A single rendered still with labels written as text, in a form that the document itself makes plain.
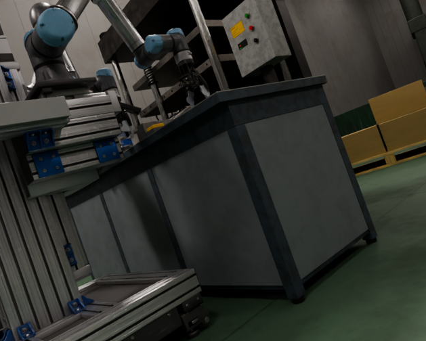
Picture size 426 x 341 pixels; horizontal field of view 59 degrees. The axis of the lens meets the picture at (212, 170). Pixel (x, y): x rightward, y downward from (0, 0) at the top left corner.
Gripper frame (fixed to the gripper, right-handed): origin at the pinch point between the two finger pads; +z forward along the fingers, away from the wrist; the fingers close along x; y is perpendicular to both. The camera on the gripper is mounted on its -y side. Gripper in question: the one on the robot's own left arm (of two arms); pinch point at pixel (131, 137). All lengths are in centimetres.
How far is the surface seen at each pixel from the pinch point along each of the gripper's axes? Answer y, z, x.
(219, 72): -77, -30, -20
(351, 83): -682, -65, -384
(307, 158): -46, 38, 59
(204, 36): -77, -55, -20
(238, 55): -91, -36, -12
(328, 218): -46, 64, 59
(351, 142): -284, 47, -112
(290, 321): -4, 85, 71
